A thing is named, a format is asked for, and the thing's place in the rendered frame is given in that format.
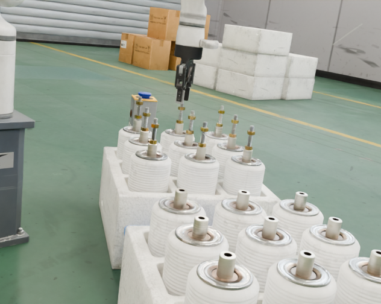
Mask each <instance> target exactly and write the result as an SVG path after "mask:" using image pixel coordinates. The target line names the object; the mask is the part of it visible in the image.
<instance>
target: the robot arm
mask: <svg viewBox="0 0 381 304"><path fill-rule="evenodd" d="M24 1H25V0H0V7H15V6H17V5H19V4H21V3H22V2H24ZM206 16H207V8H206V6H205V5H204V0H181V11H180V20H179V25H178V30H177V36H176V42H175V51H174V55H175V56H176V57H179V58H181V62H180V65H177V67H176V68H177V69H176V76H175V84H174V86H175V87H176V89H177V91H176V97H175V103H177V104H183V101H184V100H185V101H187V100H189V93H190V87H191V86H192V84H193V83H194V73H195V67H196V63H194V60H201V58H202V53H203V48H207V49H218V45H219V42H218V41H217V40H205V39H204V30H205V24H206ZM15 55H16V29H15V27H14V26H12V25H11V24H9V23H8V22H7V21H5V20H4V18H3V17H2V16H1V14H0V119H8V118H11V117H13V107H14V106H13V103H14V71H15ZM181 81H182V84H180V82H181Z"/></svg>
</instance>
